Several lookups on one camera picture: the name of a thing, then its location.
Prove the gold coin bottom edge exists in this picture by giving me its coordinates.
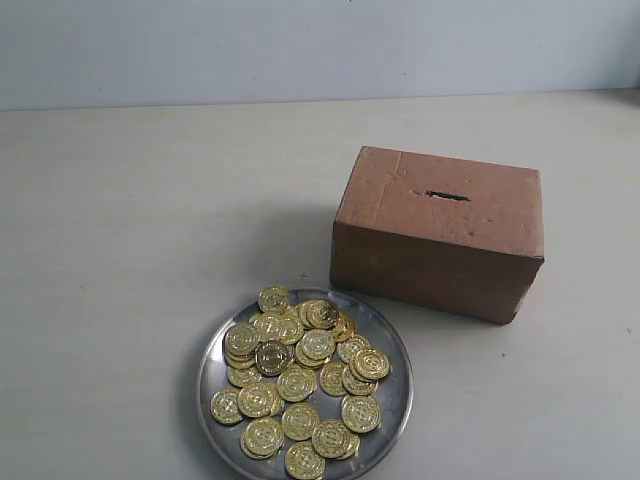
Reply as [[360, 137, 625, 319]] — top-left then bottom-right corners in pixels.
[[285, 441, 325, 480]]

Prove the dark gold coin centre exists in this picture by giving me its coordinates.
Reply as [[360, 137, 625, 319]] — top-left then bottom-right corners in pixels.
[[255, 340, 293, 377]]

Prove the gold coin top edge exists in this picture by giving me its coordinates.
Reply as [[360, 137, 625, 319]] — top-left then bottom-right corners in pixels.
[[257, 285, 290, 314]]

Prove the gold coin edge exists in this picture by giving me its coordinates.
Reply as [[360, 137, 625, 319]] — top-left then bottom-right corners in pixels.
[[285, 441, 325, 480], [257, 285, 290, 314]]

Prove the gold coin bottom left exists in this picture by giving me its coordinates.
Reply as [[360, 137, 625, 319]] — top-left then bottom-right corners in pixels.
[[240, 417, 285, 459]]

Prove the gold coin left lower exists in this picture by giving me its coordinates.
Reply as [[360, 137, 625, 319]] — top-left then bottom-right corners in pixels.
[[237, 382, 280, 418]]

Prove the gold coin lower centre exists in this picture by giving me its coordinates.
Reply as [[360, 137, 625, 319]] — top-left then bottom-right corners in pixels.
[[281, 402, 320, 441]]

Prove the round steel plate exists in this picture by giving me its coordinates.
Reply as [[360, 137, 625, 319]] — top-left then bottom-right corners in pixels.
[[195, 288, 414, 479]]

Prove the gold coin bottom right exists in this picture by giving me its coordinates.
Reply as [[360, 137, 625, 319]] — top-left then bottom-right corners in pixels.
[[311, 419, 351, 459]]

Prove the gold coin right middle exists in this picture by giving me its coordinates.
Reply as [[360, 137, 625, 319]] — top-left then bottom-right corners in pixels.
[[319, 362, 347, 397]]

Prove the gold coin centre upper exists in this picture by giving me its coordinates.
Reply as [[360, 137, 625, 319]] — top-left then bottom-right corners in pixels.
[[299, 329, 336, 360]]

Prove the gold coin left upper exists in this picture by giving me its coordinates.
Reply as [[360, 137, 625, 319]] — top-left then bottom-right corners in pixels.
[[224, 322, 259, 356]]

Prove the brown cardboard slotted box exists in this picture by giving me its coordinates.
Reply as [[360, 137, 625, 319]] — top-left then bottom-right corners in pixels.
[[329, 146, 544, 325]]

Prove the gold coin right stack top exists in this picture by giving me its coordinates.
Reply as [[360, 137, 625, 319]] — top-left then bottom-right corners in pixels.
[[351, 348, 391, 381]]

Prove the gold coin right lower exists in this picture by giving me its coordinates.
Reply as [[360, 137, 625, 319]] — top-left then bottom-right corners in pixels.
[[341, 395, 381, 434]]

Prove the gold coin far left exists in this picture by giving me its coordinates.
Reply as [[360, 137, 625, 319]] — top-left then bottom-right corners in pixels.
[[210, 388, 243, 425]]

